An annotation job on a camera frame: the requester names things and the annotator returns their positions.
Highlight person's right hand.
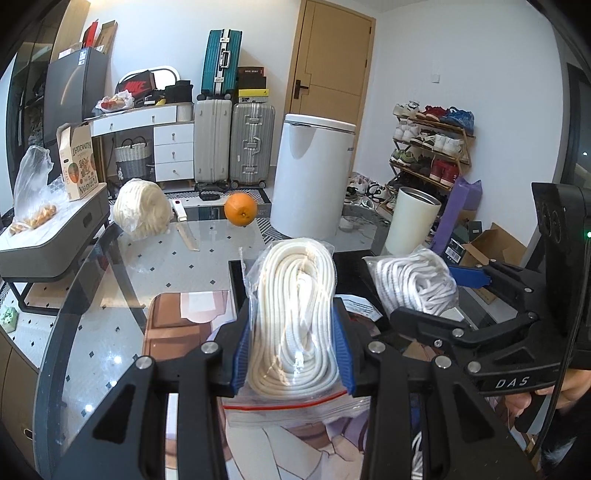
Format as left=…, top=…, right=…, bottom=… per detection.
left=505, top=369, right=591, bottom=417

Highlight clear plastic snack bag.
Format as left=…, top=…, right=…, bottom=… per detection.
left=9, top=145, right=57, bottom=235

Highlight cream tumbler cup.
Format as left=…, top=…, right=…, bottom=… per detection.
left=385, top=187, right=442, bottom=256

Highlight white suitcase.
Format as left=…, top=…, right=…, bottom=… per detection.
left=193, top=100, right=232, bottom=184

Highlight white loose cable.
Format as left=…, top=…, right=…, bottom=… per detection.
left=410, top=430, right=425, bottom=480

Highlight white medicine packet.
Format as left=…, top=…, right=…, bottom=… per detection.
left=339, top=294, right=383, bottom=322

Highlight white desk with drawers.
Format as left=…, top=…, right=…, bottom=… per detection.
left=88, top=103, right=194, bottom=183

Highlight teal suitcase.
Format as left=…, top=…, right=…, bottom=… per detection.
left=199, top=28, right=242, bottom=100

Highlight dark grey mini fridge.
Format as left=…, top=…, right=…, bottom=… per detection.
left=43, top=47, right=108, bottom=148

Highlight white cylindrical appliance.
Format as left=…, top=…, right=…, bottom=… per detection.
left=270, top=113, right=356, bottom=240

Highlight wooden shoe rack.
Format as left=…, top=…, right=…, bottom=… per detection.
left=390, top=101, right=475, bottom=191

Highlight anime print table mat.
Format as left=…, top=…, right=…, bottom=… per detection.
left=142, top=290, right=370, bottom=479

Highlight bagged white thin cables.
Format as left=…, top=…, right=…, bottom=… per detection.
left=362, top=246, right=461, bottom=319

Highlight bagged cream yarn ball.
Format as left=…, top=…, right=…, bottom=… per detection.
left=113, top=178, right=172, bottom=241

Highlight woven laundry basket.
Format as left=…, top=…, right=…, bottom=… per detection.
left=114, top=136, right=152, bottom=182

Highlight fruit carton box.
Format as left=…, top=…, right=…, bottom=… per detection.
left=56, top=123, right=98, bottom=201

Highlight grey side table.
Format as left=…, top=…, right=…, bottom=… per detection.
left=0, top=183, right=112, bottom=317

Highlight silver suitcase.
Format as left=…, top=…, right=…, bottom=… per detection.
left=228, top=103, right=276, bottom=188

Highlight bagged cream thick rope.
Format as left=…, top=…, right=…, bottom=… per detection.
left=221, top=237, right=371, bottom=428

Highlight orange fruit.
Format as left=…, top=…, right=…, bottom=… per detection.
left=223, top=192, right=259, bottom=227

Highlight black cardboard box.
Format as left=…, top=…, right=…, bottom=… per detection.
left=228, top=250, right=392, bottom=336

